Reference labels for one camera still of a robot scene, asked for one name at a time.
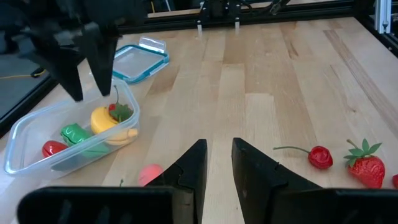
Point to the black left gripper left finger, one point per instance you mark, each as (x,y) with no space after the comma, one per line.
(174,199)

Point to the silver aluminium extrusion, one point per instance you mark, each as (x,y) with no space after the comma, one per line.
(382,15)

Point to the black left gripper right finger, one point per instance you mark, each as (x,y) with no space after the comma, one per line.
(267,186)

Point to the blue-rimmed clear container lid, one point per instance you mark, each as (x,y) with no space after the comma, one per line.
(136,62)

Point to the red toy pepper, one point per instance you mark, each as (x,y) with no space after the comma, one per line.
(53,148)

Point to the green toy pepper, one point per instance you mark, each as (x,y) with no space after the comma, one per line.
(74,133)

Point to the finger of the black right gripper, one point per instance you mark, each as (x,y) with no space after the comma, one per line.
(65,59)
(102,56)

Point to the clear plastic food container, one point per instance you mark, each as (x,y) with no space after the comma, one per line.
(31,133)

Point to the pink toy peach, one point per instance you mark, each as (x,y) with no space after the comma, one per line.
(149,174)

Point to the yellow toy banana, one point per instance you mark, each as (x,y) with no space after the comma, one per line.
(101,119)

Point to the leafy red toy strawberry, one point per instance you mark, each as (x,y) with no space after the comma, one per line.
(121,112)

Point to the long-stemmed red toy cherry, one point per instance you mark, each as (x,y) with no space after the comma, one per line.
(320,157)

